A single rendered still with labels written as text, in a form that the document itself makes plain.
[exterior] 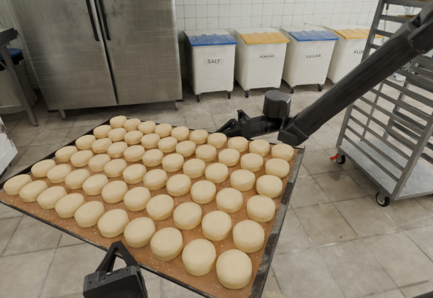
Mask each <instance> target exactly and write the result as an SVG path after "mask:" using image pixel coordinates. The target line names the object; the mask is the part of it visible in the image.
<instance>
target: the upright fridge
mask: <svg viewBox="0 0 433 298"><path fill-rule="evenodd" d="M6 2H7V3H8V7H9V9H10V11H11V14H12V17H13V19H14V22H15V25H16V27H17V30H18V32H19V35H20V37H21V41H22V42H23V45H24V49H25V50H26V53H27V56H28V58H29V61H30V64H31V66H32V69H33V71H34V74H35V77H36V79H37V82H38V84H39V87H40V89H41V92H42V95H43V97H44V100H45V103H46V105H47V108H48V112H49V113H51V112H57V111H58V110H59V112H60V115H61V117H63V118H62V120H63V121H64V120H67V117H65V116H66V114H65V111H64V110H70V109H78V108H94V107H102V106H117V105H126V104H141V103H157V102H165V101H173V102H174V107H175V110H178V108H177V106H178V102H183V98H182V83H181V74H180V57H179V48H178V32H177V15H176V6H175V0H6Z"/></svg>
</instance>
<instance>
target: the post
mask: <svg viewBox="0 0 433 298"><path fill-rule="evenodd" d="M432 132H433V112H432V114H431V116H430V118H429V120H428V122H427V124H426V126H425V128H424V130H423V132H422V134H421V136H420V138H419V140H418V142H417V144H416V146H415V148H414V150H413V152H412V154H411V156H410V158H409V160H408V162H407V164H406V166H405V168H404V170H403V172H402V174H401V176H400V178H399V180H398V182H397V184H396V187H395V189H394V191H393V193H392V195H391V197H390V198H391V199H392V200H393V201H396V200H398V197H399V195H400V193H401V191H402V189H403V188H404V186H405V184H406V182H407V180H408V178H409V176H410V174H411V172H412V171H413V169H414V167H415V165H416V163H417V161H418V159H419V157H420V155H421V153H422V151H423V149H424V147H425V145H426V143H427V141H428V140H429V138H430V136H431V134H432Z"/></svg>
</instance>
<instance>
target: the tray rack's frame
mask: <svg viewBox="0 0 433 298"><path fill-rule="evenodd" d="M385 3H386V0H379V1H378V5H377V8H376V11H375V14H374V19H373V21H372V25H371V28H370V32H369V35H368V38H367V42H366V45H365V49H364V51H363V55H362V58H361V62H362V61H363V60H364V59H366V58H367V57H368V56H369V54H370V51H371V48H372V44H373V42H374V38H375V35H376V32H377V29H378V25H379V23H380V19H381V15H382V13H383V9H384V6H385ZM353 106H354V102H353V103H352V104H350V105H349V106H348V107H347V109H346V112H345V116H344V118H343V123H342V127H341V129H340V133H339V136H338V140H337V143H336V147H337V149H338V150H337V151H338V154H340V155H341V156H339V157H337V160H339V161H340V160H341V158H342V155H344V156H346V157H347V158H348V159H349V160H350V161H351V162H353V163H354V164H355V165H356V166H357V167H358V168H359V169H360V170H361V171H362V172H363V173H364V174H365V175H366V176H367V177H368V178H369V179H370V180H371V181H373V182H374V183H375V184H376V185H377V186H378V187H379V188H380V189H378V190H379V191H380V193H379V195H378V197H377V199H378V200H379V201H380V202H381V203H383V201H384V199H385V197H389V198H390V197H391V195H392V193H393V191H394V189H395V187H396V184H397V182H396V181H395V180H394V179H392V178H391V177H390V176H389V175H387V174H386V173H385V172H384V171H383V170H382V169H381V168H379V167H378V166H377V165H376V164H374V163H373V162H372V161H371V160H370V159H369V158H368V157H366V156H365V155H364V154H363V153H361V152H360V151H359V150H358V149H357V148H356V147H355V146H353V145H352V144H351V143H350V142H348V143H342V141H343V138H344V135H345V131H346V129H347V125H348V122H349V119H350V116H351V112H352V109H353ZM388 136H389V135H388V134H386V133H385V132H384V134H383V138H385V139H386V140H388ZM368 140H369V141H370V142H371V143H372V144H374V145H375V146H377V147H378V148H379V149H380V150H381V151H383V152H384V153H386V154H387V155H388V156H389V157H391V158H392V159H393V160H395V161H396V162H397V163H399V164H400V165H402V167H405V166H406V164H407V162H408V160H406V159H405V158H404V157H402V156H401V155H400V154H399V153H397V152H395V151H394V150H393V149H391V148H390V147H389V146H387V145H386V144H385V143H383V142H382V141H380V140H379V139H368ZM388 141H389V140H388ZM354 142H355V143H356V144H357V145H358V146H360V147H361V148H362V149H364V150H365V151H366V152H367V153H368V154H369V155H371V156H372V157H373V158H375V160H377V161H378V162H379V163H380V164H382V165H383V166H384V167H385V168H386V169H387V170H389V171H390V172H391V173H393V174H394V175H395V176H396V177H397V178H398V179H399V178H400V176H401V174H402V171H401V170H399V169H398V168H397V167H395V166H394V165H393V164H392V163H390V162H389V161H388V160H386V158H384V157H383V156H382V155H380V154H379V153H378V152H377V151H375V150H374V149H373V148H371V147H370V146H369V145H368V144H367V143H365V142H364V141H362V140H361V139H360V141H354ZM389 142H390V141H389ZM390 143H392V142H390ZM392 144H393V145H394V146H396V145H395V144H394V143H392ZM396 147H398V146H396ZM398 148H399V147H398ZM399 149H400V150H402V149H401V148H399ZM402 151H403V150H402ZM403 152H405V151H403ZM405 153H406V154H407V155H409V154H408V153H407V152H405ZM409 156H410V155H409ZM417 163H418V164H419V165H417V166H415V167H414V169H413V171H412V172H411V175H412V176H413V177H409V178H408V180H407V182H406V184H405V186H407V188H403V189H402V191H401V193H400V195H399V197H398V200H400V199H406V198H411V197H417V196H422V195H428V194H433V171H432V170H431V169H429V168H428V167H426V166H425V165H424V164H422V163H421V162H419V161H418V162H417Z"/></svg>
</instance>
